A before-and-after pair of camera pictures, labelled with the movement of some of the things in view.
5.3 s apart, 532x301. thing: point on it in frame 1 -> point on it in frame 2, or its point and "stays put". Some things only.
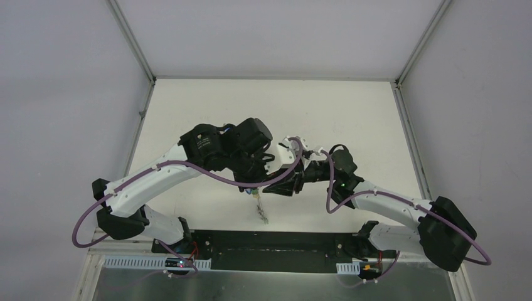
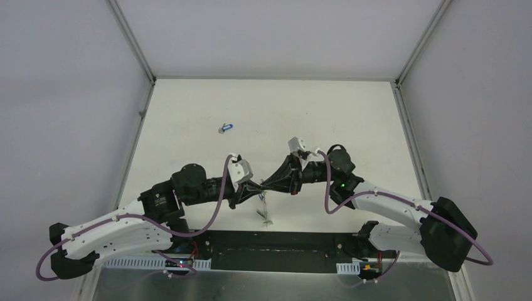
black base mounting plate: (273, 251) stays put
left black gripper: (248, 176) -> (238, 192)
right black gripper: (286, 187) stays put
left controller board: (177, 263) stays put
